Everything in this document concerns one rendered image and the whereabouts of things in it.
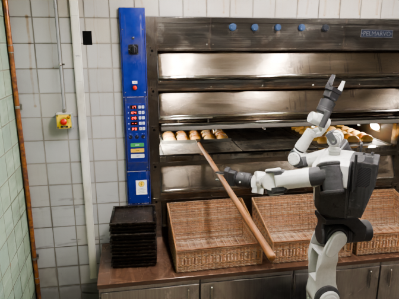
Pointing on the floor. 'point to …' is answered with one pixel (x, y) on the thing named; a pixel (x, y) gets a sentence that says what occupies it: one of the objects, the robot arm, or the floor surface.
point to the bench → (245, 279)
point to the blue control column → (132, 23)
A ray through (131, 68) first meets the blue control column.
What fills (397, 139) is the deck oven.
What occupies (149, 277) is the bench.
